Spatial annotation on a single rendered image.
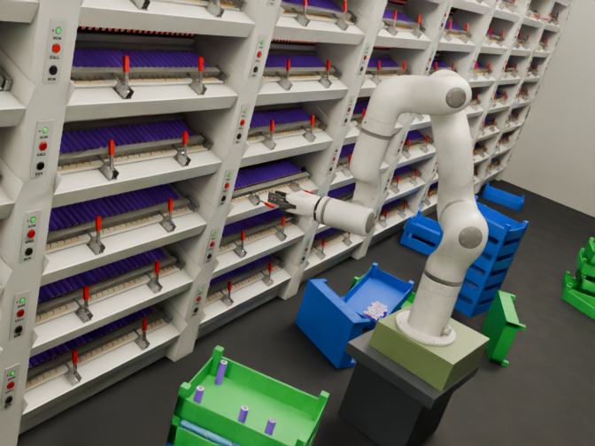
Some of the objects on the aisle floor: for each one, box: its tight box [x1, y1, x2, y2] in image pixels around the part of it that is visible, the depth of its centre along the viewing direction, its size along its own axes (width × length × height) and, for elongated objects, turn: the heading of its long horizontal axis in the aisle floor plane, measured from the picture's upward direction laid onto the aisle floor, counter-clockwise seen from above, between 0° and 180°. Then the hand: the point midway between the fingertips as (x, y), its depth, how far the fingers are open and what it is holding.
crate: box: [295, 279, 371, 369], centre depth 253 cm, size 8×30×20 cm, turn 0°
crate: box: [482, 289, 526, 367], centre depth 289 cm, size 8×30×20 cm, turn 138°
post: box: [0, 0, 81, 446], centre depth 137 cm, size 20×9×178 cm, turn 26°
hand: (277, 197), depth 207 cm, fingers open, 3 cm apart
